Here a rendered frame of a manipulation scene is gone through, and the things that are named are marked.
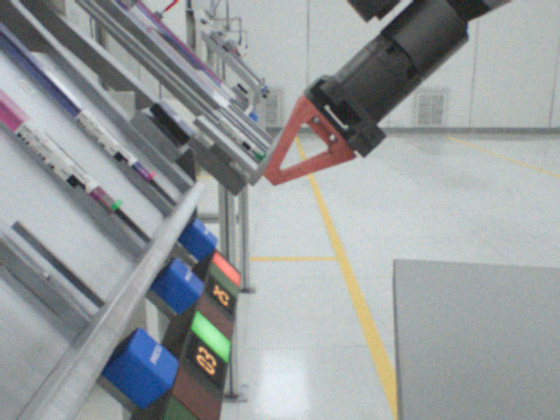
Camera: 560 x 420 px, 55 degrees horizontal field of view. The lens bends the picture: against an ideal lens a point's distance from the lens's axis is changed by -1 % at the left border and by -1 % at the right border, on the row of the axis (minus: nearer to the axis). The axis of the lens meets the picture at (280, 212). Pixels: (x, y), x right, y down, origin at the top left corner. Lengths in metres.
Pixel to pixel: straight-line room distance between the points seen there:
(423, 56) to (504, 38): 8.18
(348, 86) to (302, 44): 7.53
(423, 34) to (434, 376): 0.28
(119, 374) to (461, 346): 0.34
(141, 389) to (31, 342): 0.06
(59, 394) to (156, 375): 0.08
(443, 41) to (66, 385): 0.37
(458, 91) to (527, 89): 1.02
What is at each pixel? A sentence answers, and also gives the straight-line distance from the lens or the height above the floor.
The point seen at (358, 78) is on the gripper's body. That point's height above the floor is 0.84.
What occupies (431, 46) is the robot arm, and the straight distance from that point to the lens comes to 0.46.
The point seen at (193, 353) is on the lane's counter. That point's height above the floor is 0.66.
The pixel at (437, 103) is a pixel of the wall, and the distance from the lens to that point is 8.31.
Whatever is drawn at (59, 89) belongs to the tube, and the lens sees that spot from 0.49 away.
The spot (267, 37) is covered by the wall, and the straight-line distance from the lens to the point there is 7.97.
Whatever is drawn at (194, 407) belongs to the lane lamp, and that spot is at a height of 0.66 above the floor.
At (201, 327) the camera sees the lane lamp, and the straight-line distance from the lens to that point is 0.40.
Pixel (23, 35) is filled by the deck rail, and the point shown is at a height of 0.88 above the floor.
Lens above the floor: 0.84
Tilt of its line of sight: 14 degrees down
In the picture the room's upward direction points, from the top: straight up
